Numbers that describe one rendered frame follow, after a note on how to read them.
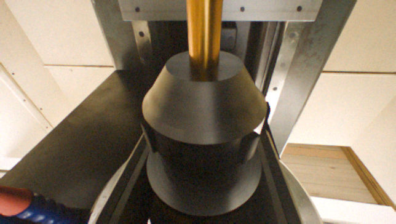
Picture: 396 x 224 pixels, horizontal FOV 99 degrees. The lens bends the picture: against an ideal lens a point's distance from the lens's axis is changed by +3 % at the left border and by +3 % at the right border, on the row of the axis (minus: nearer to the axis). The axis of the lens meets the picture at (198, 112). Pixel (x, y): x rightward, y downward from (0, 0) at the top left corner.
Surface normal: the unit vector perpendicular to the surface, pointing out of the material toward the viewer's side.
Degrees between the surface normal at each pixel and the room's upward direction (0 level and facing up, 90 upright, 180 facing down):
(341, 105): 90
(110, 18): 90
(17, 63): 90
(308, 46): 90
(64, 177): 180
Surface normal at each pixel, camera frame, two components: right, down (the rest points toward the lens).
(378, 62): -0.09, 0.64
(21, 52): 1.00, 0.04
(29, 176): -0.02, -0.77
